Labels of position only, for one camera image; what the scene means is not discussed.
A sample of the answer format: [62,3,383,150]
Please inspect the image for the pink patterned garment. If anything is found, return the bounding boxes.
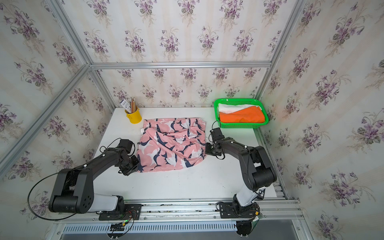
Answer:
[137,118,207,173]

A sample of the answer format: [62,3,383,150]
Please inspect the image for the green plastic basket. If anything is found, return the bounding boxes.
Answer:
[214,99,269,129]

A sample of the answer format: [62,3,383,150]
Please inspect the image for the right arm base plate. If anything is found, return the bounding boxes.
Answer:
[216,202,261,219]

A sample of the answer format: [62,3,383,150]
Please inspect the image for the yellow pencil cup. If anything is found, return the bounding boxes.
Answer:
[125,108,142,124]

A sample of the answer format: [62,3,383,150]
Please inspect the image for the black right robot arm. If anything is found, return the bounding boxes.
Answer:
[206,128,277,208]

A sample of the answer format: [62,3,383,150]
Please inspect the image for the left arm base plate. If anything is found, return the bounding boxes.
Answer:
[99,204,143,221]

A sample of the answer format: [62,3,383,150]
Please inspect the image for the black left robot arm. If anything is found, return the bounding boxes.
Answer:
[49,139,139,215]

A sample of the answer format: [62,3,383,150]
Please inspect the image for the white shorts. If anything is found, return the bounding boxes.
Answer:
[218,103,262,114]

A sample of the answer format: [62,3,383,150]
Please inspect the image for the orange cloth garment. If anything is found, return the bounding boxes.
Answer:
[219,106,266,124]

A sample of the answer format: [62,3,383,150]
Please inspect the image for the wooden pencils bundle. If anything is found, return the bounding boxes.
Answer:
[130,97,137,114]

